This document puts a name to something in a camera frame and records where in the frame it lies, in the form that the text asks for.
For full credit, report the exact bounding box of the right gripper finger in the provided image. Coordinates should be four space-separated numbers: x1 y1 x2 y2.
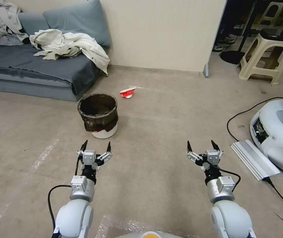
211 140 224 159
186 141 203 164

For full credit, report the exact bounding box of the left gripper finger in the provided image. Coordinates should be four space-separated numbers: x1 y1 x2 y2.
96 141 114 164
76 139 88 159

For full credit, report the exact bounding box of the white trash can black bag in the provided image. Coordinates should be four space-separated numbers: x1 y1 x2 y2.
77 93 119 139

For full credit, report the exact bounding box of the crushed red paper cup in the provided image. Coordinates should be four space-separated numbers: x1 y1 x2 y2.
119 87 136 99

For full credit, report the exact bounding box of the black round stand base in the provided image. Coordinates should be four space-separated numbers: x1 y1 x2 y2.
219 49 247 66

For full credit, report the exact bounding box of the beige plastic stool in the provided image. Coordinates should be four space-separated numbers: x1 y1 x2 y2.
238 31 283 86
259 1 283 26

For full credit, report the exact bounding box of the blue-grey sofa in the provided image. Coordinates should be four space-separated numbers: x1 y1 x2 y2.
0 0 113 102

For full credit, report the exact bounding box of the crumpled white cloth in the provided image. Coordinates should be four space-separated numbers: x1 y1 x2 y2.
29 28 110 75

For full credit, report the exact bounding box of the black device on stool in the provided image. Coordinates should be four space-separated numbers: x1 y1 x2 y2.
260 28 283 43

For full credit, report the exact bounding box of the blue-grey sofa cushion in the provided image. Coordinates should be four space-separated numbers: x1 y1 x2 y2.
43 0 112 48

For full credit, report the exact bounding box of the pile of pale clothes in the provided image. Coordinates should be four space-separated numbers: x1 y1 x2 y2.
0 0 30 46

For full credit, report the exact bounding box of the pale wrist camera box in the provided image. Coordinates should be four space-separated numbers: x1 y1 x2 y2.
82 150 97 166
206 149 220 165

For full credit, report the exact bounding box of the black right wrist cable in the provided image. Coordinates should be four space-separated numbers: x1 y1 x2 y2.
215 166 241 194

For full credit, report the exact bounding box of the black floor cable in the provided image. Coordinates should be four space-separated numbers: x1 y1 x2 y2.
262 177 283 214
226 97 283 142

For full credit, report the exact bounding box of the silver aluminium rail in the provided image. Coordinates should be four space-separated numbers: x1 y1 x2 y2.
231 139 281 181

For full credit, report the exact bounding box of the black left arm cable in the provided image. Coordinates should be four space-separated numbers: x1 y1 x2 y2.
47 151 81 235

